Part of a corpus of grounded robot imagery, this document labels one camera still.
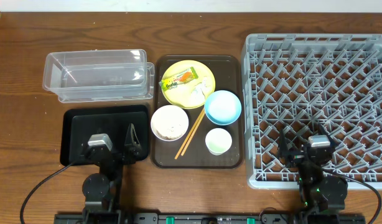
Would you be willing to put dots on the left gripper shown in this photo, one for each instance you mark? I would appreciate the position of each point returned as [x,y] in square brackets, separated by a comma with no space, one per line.
[134,144]

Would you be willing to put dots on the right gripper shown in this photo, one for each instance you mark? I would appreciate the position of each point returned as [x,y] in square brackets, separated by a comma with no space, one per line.
[295,157]

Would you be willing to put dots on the white pink bowl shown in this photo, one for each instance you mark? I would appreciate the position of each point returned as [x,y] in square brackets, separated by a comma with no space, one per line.
[156,124]

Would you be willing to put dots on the wooden chopstick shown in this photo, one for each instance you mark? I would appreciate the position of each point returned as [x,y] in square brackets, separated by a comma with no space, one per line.
[188,134]
[193,133]

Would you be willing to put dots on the green orange snack wrapper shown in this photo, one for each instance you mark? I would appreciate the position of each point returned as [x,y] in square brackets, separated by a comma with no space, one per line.
[177,79]

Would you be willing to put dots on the white tissue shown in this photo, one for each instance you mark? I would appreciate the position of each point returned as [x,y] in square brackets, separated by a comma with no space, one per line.
[200,92]

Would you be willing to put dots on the white cup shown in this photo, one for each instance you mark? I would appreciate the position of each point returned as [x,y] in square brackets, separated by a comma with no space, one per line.
[218,141]

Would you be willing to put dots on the light blue bowl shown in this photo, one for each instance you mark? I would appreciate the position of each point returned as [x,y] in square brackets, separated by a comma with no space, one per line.
[223,107]

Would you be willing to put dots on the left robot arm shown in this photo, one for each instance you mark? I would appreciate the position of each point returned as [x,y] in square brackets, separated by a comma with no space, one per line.
[102,189]

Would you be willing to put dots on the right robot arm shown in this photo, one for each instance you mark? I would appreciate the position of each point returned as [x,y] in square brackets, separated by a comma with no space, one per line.
[323,196]

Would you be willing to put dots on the grey dishwasher rack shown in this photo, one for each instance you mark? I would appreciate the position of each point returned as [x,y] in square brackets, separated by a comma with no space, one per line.
[294,83]

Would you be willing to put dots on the clear plastic waste bin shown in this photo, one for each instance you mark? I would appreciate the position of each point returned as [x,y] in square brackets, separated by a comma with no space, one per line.
[99,75]

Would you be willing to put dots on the black plastic tray bin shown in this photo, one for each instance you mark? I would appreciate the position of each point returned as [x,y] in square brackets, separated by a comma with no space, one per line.
[80,124]

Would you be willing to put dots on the yellow plate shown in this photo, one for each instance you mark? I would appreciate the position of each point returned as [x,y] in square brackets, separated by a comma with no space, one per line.
[187,84]

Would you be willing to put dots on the brown serving tray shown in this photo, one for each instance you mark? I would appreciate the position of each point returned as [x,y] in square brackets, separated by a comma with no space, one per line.
[227,73]

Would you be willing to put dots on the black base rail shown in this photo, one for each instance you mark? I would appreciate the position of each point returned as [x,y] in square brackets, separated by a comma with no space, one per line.
[153,218]

